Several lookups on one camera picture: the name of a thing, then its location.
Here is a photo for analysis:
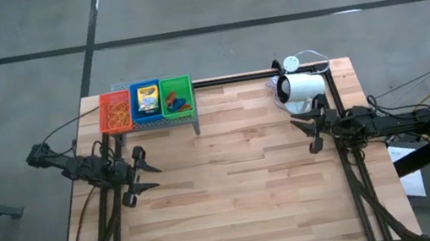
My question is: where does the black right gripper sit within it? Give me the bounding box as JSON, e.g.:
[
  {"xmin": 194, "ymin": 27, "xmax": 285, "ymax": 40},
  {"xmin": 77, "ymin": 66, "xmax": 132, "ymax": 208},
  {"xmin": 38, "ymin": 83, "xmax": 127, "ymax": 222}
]
[{"xmin": 287, "ymin": 104, "xmax": 351, "ymax": 158}]

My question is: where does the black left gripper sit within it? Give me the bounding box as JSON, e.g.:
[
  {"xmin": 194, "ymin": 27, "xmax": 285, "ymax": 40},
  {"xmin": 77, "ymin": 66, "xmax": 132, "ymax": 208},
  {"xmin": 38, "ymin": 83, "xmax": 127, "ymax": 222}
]
[{"xmin": 112, "ymin": 154, "xmax": 167, "ymax": 210}]

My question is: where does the yellow rubber band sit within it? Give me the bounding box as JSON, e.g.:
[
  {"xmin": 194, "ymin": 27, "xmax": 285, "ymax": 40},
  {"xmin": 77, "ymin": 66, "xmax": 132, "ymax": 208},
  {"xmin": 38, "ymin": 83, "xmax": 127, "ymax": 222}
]
[
  {"xmin": 104, "ymin": 101, "xmax": 123, "ymax": 115},
  {"xmin": 117, "ymin": 112, "xmax": 133, "ymax": 127},
  {"xmin": 106, "ymin": 110, "xmax": 128, "ymax": 128},
  {"xmin": 113, "ymin": 101, "xmax": 132, "ymax": 118}
]

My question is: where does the blue plastic basket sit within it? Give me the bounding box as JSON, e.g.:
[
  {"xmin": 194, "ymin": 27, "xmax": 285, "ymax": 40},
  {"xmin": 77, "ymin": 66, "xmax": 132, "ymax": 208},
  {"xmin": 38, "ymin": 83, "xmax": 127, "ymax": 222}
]
[{"xmin": 126, "ymin": 79, "xmax": 167, "ymax": 126}]

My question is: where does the yellow crayon box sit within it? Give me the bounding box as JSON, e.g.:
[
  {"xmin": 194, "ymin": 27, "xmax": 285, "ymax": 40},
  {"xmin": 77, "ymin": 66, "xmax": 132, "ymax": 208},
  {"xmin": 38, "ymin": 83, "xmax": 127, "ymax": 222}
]
[{"xmin": 134, "ymin": 84, "xmax": 163, "ymax": 117}]

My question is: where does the orange plastic basket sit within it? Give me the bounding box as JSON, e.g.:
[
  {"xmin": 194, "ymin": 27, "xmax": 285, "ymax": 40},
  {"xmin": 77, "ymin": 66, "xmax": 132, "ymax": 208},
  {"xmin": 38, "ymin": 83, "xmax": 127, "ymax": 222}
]
[{"xmin": 93, "ymin": 89, "xmax": 136, "ymax": 138}]

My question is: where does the blue spiral wrist coil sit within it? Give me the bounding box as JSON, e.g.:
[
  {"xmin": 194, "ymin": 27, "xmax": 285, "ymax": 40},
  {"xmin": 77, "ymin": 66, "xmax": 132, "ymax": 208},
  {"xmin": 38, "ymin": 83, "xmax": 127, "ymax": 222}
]
[{"xmin": 171, "ymin": 96, "xmax": 190, "ymax": 112}]

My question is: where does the green plastic basket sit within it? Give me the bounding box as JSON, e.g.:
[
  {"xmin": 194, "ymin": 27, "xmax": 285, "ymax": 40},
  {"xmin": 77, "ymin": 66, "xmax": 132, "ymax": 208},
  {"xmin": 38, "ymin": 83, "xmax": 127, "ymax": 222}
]
[{"xmin": 156, "ymin": 74, "xmax": 198, "ymax": 123}]

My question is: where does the black desk beam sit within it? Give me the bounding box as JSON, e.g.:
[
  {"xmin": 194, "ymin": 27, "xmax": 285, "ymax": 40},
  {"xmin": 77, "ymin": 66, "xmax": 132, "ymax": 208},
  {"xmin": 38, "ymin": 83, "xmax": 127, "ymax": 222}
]
[{"xmin": 389, "ymin": 129, "xmax": 430, "ymax": 179}]

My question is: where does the grey perforated metal shelf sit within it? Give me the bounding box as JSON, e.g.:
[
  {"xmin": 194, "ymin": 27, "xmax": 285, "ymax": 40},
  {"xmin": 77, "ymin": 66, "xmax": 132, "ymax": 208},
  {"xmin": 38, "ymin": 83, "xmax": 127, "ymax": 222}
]
[{"xmin": 109, "ymin": 71, "xmax": 203, "ymax": 149}]

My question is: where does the white round puck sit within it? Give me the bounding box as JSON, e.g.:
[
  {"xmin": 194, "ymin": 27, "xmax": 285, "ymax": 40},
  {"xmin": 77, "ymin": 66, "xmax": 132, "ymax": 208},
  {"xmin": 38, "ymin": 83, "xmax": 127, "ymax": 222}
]
[{"xmin": 280, "ymin": 54, "xmax": 302, "ymax": 74}]

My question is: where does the small black clamp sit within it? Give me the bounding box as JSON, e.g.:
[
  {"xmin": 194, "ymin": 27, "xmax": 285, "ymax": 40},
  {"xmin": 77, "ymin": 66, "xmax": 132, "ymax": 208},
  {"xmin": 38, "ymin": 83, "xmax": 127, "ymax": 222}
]
[{"xmin": 269, "ymin": 58, "xmax": 284, "ymax": 73}]

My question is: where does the white paper sheet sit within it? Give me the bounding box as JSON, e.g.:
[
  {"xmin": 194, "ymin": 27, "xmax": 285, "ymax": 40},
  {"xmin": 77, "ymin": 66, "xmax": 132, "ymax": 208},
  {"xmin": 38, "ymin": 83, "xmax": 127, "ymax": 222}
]
[{"xmin": 386, "ymin": 140, "xmax": 428, "ymax": 202}]

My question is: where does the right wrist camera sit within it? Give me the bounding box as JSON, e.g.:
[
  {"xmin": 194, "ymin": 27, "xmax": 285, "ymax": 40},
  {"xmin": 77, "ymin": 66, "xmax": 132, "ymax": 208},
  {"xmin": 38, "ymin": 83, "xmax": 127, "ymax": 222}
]
[{"xmin": 310, "ymin": 91, "xmax": 331, "ymax": 112}]

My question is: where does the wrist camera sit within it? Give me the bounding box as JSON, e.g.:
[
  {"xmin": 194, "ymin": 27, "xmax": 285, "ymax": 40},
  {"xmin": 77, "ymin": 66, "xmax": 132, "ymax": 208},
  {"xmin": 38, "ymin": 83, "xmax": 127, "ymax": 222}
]
[
  {"xmin": 310, "ymin": 91, "xmax": 331, "ymax": 112},
  {"xmin": 129, "ymin": 144, "xmax": 148, "ymax": 162}
]

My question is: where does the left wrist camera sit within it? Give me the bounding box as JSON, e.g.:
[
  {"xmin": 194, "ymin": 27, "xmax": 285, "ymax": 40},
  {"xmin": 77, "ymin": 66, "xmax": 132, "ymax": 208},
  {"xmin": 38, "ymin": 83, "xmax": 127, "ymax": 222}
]
[{"xmin": 129, "ymin": 144, "xmax": 148, "ymax": 162}]

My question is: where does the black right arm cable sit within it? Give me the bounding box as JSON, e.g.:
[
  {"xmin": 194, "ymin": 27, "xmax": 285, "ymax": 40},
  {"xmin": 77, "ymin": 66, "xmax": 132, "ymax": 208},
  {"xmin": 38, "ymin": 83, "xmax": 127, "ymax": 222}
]
[{"xmin": 363, "ymin": 68, "xmax": 430, "ymax": 120}]

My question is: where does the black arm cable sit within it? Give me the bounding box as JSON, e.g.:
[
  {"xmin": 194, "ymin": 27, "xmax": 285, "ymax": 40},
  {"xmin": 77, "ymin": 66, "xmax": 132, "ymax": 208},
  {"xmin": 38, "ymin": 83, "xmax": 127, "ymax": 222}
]
[
  {"xmin": 36, "ymin": 105, "xmax": 108, "ymax": 161},
  {"xmin": 363, "ymin": 68, "xmax": 430, "ymax": 120}
]

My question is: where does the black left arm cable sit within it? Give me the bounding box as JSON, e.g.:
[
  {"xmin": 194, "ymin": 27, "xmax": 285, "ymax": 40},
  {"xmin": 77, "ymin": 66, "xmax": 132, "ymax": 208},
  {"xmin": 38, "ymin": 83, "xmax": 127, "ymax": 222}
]
[{"xmin": 36, "ymin": 105, "xmax": 108, "ymax": 161}]

